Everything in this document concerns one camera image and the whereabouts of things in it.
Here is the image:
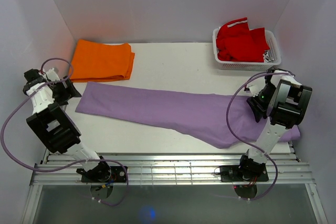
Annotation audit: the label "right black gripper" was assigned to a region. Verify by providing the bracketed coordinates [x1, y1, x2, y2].
[246, 83, 276, 122]

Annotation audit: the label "purple trousers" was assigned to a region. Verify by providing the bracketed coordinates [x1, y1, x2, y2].
[75, 81, 301, 149]

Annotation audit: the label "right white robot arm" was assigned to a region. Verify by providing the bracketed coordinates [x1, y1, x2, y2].
[237, 67, 312, 180]

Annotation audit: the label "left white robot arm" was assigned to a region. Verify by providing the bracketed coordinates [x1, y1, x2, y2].
[23, 68, 112, 182]

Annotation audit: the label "folded orange trousers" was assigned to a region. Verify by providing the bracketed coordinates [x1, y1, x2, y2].
[70, 39, 135, 82]

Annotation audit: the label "red trousers in basket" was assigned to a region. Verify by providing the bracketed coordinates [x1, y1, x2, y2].
[215, 17, 270, 63]

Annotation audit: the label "white plastic basket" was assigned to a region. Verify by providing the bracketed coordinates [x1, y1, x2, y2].
[212, 27, 281, 71]

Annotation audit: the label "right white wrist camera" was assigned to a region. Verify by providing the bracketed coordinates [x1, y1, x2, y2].
[244, 85, 261, 97]

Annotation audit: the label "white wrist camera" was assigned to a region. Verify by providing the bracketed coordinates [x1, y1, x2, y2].
[244, 85, 261, 97]
[42, 68, 60, 81]

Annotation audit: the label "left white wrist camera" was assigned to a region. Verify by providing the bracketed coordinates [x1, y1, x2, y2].
[42, 68, 60, 81]

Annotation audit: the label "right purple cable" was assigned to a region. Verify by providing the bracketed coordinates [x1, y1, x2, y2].
[225, 70, 296, 200]

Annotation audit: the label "purple cable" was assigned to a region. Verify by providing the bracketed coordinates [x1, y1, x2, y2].
[225, 70, 296, 200]
[0, 58, 129, 206]

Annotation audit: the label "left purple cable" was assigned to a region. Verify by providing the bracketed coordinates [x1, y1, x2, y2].
[0, 58, 129, 206]

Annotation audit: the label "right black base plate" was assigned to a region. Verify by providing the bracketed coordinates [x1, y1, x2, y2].
[219, 165, 269, 182]

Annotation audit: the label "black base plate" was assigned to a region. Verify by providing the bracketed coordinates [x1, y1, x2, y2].
[80, 166, 127, 183]
[219, 165, 269, 182]

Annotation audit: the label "aluminium rail frame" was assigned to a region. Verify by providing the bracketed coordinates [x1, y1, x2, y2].
[30, 113, 316, 187]

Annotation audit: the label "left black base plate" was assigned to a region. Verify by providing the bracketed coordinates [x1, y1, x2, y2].
[80, 166, 127, 183]

